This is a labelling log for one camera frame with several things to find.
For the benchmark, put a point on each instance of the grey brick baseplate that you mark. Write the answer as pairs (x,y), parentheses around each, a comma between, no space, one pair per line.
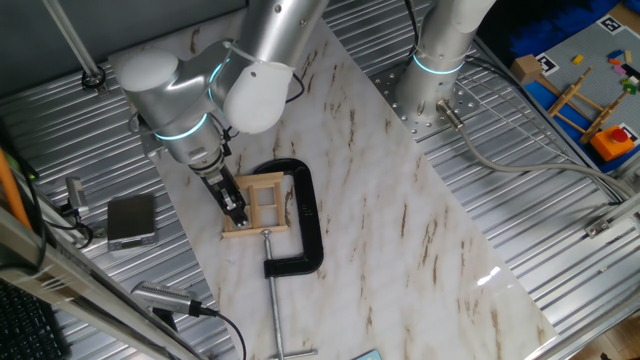
(595,55)

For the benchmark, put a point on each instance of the silver digital scale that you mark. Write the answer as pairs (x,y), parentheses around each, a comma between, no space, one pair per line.
(131,217)

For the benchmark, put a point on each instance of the orange emergency stop button box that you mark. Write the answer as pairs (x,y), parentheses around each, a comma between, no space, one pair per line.
(610,145)

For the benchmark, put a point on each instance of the green toy brick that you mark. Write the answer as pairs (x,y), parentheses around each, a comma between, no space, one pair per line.
(630,88)

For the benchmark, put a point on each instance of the orange pole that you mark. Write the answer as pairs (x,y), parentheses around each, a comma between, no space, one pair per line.
(10,190)

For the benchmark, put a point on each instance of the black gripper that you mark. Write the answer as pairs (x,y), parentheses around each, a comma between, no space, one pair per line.
(217,187)

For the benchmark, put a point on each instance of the blue toy brick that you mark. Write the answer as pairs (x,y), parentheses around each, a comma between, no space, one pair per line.
(615,54)

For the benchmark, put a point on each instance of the small silver webcam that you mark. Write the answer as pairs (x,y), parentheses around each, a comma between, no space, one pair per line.
(76,192)

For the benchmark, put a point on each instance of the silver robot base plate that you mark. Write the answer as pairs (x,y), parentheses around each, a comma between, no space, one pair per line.
(387,92)

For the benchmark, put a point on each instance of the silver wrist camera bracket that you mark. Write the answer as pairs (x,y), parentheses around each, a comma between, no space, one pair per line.
(152,147)

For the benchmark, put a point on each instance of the pink toy brick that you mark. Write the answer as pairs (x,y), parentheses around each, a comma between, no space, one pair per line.
(620,70)

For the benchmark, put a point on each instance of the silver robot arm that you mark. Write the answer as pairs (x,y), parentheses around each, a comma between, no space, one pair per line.
(270,40)

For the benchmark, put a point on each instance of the thin aluminium pole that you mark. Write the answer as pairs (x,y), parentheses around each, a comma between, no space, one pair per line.
(75,42)

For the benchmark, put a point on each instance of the light wooden block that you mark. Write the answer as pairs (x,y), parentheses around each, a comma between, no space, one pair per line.
(525,69)

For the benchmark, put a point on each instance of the aluminium profile bracket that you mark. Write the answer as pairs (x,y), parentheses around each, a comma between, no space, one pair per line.
(600,226)

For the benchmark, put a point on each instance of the black C-clamp with steel screw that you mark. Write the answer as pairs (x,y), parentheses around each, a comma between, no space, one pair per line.
(312,225)

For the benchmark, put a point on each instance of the white marble pattern board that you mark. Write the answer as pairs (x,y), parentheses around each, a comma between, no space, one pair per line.
(400,175)

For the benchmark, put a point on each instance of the black camera stand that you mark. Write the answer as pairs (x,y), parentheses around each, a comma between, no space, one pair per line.
(165,319)

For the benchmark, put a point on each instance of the small wooden rack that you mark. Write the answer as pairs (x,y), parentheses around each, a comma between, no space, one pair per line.
(567,97)

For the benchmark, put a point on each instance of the yellow toy brick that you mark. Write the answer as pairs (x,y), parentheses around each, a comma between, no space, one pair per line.
(578,59)

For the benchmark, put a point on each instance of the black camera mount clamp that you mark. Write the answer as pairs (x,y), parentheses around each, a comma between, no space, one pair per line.
(69,210)

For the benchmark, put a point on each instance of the silver depth camera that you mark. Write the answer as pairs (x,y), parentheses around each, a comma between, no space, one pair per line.
(165,297)

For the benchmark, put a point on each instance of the wooden sliding window model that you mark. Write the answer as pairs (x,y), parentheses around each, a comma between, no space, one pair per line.
(265,227)

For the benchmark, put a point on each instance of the aluminium frame beam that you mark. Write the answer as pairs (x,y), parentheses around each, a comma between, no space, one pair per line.
(75,280)

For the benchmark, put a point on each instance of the blue spiky foam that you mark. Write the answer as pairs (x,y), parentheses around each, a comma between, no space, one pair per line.
(550,25)

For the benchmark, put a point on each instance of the blue phone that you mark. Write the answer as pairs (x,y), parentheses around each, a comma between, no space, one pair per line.
(367,356)

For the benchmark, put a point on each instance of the black keyboard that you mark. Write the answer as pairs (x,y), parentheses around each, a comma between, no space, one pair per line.
(25,330)

